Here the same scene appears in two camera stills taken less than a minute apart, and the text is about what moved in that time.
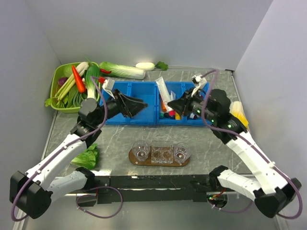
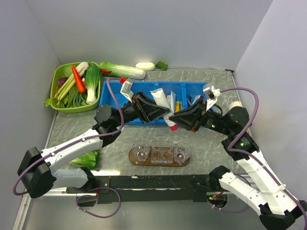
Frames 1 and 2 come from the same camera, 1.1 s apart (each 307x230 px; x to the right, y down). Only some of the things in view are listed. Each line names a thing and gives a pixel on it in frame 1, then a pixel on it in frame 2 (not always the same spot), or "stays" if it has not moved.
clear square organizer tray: (162, 152) stays
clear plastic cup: (182, 152) stays
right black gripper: (182, 105) → (190, 121)
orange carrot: (79, 80) stays
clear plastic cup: (141, 149) stays
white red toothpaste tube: (166, 97) → (160, 98)
